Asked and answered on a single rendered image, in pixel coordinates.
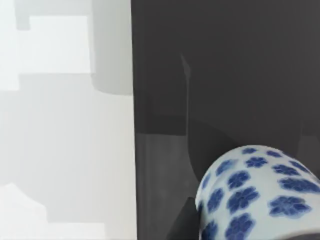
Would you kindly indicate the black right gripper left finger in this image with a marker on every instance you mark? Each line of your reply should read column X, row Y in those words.
column 186, row 225

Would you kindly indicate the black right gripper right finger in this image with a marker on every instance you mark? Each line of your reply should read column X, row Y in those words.
column 308, row 237

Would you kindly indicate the white cup with blue flowers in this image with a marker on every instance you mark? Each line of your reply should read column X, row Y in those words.
column 255, row 197

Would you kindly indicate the grey cabinet with dark inside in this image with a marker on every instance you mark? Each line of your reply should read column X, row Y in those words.
column 237, row 62

